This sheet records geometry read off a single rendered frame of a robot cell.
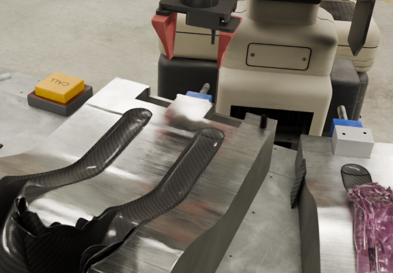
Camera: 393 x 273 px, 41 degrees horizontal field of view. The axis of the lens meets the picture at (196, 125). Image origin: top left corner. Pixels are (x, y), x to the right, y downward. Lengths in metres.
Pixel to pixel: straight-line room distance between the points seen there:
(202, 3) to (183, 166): 0.23
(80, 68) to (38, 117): 1.89
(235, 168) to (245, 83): 0.40
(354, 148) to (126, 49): 2.33
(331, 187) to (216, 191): 0.16
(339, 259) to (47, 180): 0.32
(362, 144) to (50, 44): 2.49
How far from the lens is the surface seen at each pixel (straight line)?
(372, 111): 2.67
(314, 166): 0.74
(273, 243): 0.69
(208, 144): 0.70
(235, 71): 1.06
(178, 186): 0.64
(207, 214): 0.59
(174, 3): 0.77
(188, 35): 1.31
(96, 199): 0.56
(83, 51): 2.99
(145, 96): 0.81
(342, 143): 0.76
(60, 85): 0.93
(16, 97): 0.98
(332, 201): 0.63
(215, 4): 0.77
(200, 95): 0.89
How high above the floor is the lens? 1.29
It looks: 33 degrees down
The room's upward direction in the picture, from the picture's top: 4 degrees clockwise
